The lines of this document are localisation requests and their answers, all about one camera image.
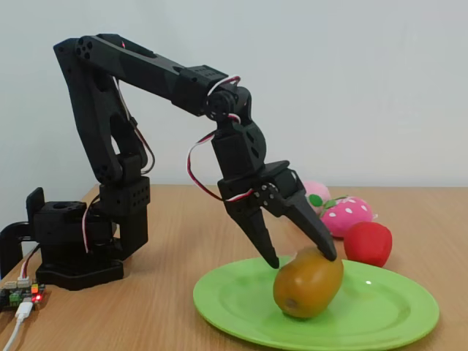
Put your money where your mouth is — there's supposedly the pink plush strawberry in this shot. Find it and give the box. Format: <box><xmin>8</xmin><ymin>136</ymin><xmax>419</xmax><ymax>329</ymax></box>
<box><xmin>309</xmin><ymin>193</ymin><xmax>381</xmax><ymax>239</ymax></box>

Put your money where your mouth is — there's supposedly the light pink plush peach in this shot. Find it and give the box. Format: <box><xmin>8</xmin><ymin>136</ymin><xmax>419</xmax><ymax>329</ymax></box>
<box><xmin>301</xmin><ymin>180</ymin><xmax>330</xmax><ymax>217</ymax></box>

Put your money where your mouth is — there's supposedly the red toy apple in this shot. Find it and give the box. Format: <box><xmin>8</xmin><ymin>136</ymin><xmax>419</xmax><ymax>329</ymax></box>
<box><xmin>343</xmin><ymin>222</ymin><xmax>393</xmax><ymax>268</ymax></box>

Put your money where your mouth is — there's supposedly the black table clamp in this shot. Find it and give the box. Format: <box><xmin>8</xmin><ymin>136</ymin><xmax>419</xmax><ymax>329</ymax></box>
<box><xmin>0</xmin><ymin>187</ymin><xmax>45</xmax><ymax>279</ymax></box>

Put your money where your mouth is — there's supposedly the green oval plate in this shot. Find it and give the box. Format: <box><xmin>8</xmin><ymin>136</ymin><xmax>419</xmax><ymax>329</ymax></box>
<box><xmin>192</xmin><ymin>254</ymin><xmax>440</xmax><ymax>351</ymax></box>

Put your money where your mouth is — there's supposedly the white USB cable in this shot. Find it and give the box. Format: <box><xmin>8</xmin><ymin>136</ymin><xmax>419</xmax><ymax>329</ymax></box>
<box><xmin>0</xmin><ymin>301</ymin><xmax>36</xmax><ymax>351</ymax></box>

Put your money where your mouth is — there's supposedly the motor controller circuit board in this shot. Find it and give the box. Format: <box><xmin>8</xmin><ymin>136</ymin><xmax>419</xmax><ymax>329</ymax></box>
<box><xmin>0</xmin><ymin>283</ymin><xmax>48</xmax><ymax>312</ymax></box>

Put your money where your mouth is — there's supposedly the brown toy kiwi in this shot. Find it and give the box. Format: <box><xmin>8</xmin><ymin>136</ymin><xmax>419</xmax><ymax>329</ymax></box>
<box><xmin>273</xmin><ymin>247</ymin><xmax>344</xmax><ymax>319</ymax></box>

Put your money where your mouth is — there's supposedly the white red servo cable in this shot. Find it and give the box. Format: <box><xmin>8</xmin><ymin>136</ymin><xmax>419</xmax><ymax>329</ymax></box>
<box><xmin>112</xmin><ymin>78</ymin><xmax>156</xmax><ymax>175</ymax></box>
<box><xmin>82</xmin><ymin>193</ymin><xmax>102</xmax><ymax>254</ymax></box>
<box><xmin>20</xmin><ymin>244</ymin><xmax>41</xmax><ymax>284</ymax></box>
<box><xmin>206</xmin><ymin>75</ymin><xmax>243</xmax><ymax>124</ymax></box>
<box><xmin>186</xmin><ymin>129</ymin><xmax>257</xmax><ymax>203</ymax></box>

